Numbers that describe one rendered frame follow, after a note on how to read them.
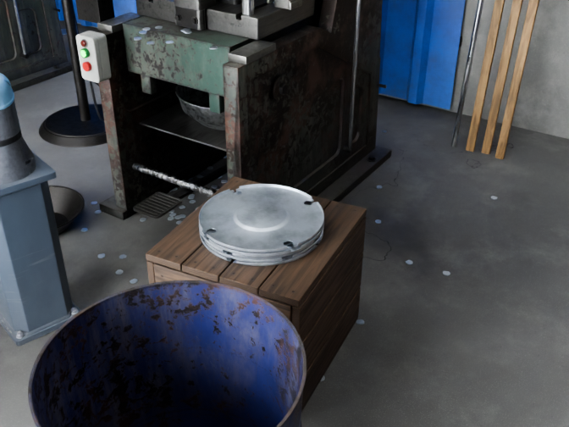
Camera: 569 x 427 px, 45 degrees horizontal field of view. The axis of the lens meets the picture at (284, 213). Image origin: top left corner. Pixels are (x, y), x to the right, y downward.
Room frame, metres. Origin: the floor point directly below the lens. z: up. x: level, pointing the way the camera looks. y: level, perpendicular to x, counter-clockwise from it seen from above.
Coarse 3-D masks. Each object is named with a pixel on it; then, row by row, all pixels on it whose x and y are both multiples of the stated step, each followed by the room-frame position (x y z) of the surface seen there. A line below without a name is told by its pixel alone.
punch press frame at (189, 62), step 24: (144, 24) 2.00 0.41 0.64; (168, 24) 2.00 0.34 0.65; (312, 24) 2.15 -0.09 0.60; (144, 48) 1.96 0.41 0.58; (168, 48) 1.91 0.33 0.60; (192, 48) 1.86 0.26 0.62; (144, 72) 1.97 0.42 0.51; (168, 72) 1.92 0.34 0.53; (192, 72) 1.87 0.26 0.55; (216, 72) 1.82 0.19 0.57; (216, 96) 1.82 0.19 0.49; (144, 168) 1.98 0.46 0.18
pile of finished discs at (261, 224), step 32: (224, 192) 1.47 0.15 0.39; (256, 192) 1.47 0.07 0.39; (288, 192) 1.47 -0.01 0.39; (224, 224) 1.33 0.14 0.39; (256, 224) 1.32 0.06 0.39; (288, 224) 1.33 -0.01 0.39; (320, 224) 1.33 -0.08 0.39; (224, 256) 1.25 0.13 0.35; (256, 256) 1.22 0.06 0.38; (288, 256) 1.24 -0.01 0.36
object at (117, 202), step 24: (120, 24) 2.02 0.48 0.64; (120, 48) 2.02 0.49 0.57; (120, 72) 2.02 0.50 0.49; (120, 96) 2.00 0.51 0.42; (144, 96) 2.09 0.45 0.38; (168, 96) 2.18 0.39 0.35; (120, 120) 1.98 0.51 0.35; (120, 144) 1.97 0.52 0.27; (144, 144) 2.06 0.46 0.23; (168, 144) 2.17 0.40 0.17; (192, 144) 2.28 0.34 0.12; (120, 168) 1.97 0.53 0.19; (168, 168) 2.16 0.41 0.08; (192, 168) 2.25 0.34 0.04; (120, 192) 1.98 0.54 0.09; (144, 192) 2.04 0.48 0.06; (120, 216) 1.96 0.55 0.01
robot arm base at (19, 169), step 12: (0, 144) 1.42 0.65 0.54; (12, 144) 1.44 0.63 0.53; (24, 144) 1.47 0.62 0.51; (0, 156) 1.41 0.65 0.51; (12, 156) 1.42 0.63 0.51; (24, 156) 1.46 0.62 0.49; (0, 168) 1.40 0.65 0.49; (12, 168) 1.41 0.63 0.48; (24, 168) 1.43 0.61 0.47; (0, 180) 1.39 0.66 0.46; (12, 180) 1.41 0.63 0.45
